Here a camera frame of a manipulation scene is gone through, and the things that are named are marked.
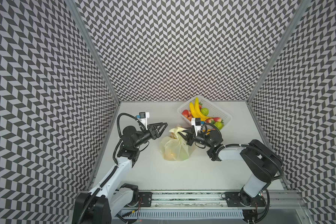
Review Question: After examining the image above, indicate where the red apple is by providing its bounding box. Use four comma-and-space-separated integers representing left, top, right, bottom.
182, 110, 191, 118

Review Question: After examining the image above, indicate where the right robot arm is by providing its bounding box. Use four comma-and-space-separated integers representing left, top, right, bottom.
179, 129, 283, 207

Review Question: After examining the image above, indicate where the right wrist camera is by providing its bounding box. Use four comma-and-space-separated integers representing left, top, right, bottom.
191, 118, 202, 136

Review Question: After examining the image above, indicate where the white vent strip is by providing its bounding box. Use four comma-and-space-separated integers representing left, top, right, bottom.
121, 209, 244, 220

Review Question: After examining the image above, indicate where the red strawberry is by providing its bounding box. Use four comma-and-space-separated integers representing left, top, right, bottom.
205, 118, 215, 124

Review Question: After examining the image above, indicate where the yellow plastic bag orange print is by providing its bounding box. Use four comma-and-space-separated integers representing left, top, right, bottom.
159, 126, 196, 161

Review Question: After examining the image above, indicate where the green mango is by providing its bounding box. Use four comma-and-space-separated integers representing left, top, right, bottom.
214, 121, 224, 130

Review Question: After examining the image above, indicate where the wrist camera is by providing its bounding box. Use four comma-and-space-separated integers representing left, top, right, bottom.
191, 118, 202, 136
136, 112, 150, 130

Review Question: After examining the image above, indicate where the green apple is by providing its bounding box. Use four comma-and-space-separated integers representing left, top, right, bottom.
201, 108, 209, 117

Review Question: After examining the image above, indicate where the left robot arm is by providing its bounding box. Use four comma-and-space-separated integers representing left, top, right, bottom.
71, 112, 168, 224

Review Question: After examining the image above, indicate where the aluminium corner post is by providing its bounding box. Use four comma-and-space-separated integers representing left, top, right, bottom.
65, 0, 120, 104
247, 0, 311, 105

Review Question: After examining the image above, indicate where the white plastic fruit basket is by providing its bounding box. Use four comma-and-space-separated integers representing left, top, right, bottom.
176, 95, 233, 132

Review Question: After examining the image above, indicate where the aluminium right corner post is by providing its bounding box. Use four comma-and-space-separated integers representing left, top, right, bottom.
247, 0, 311, 105

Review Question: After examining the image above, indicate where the aluminium left corner post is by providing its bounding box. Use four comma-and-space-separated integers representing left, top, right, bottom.
65, 0, 120, 104

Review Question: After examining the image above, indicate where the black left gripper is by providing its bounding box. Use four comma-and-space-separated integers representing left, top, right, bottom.
133, 122, 168, 148

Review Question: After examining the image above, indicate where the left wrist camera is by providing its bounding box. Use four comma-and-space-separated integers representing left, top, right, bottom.
136, 112, 150, 130

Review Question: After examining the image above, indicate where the yellow banana bunch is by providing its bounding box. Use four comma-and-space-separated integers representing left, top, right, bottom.
189, 98, 211, 121

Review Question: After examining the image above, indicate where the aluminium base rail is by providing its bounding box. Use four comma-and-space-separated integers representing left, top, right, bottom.
78, 189, 306, 211

